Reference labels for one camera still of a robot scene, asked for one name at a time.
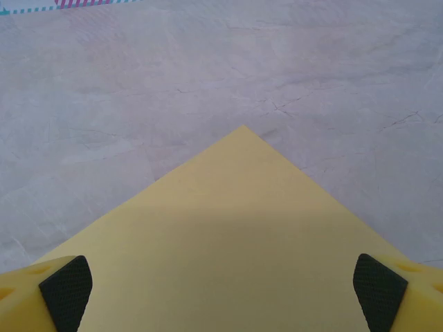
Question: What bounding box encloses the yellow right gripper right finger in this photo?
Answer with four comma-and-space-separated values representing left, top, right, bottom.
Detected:
352, 252, 443, 332

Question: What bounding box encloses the yellow cloth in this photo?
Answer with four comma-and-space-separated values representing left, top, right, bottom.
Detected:
33, 124, 417, 332

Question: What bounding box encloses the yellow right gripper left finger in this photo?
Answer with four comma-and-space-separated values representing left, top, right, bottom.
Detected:
0, 255, 93, 332

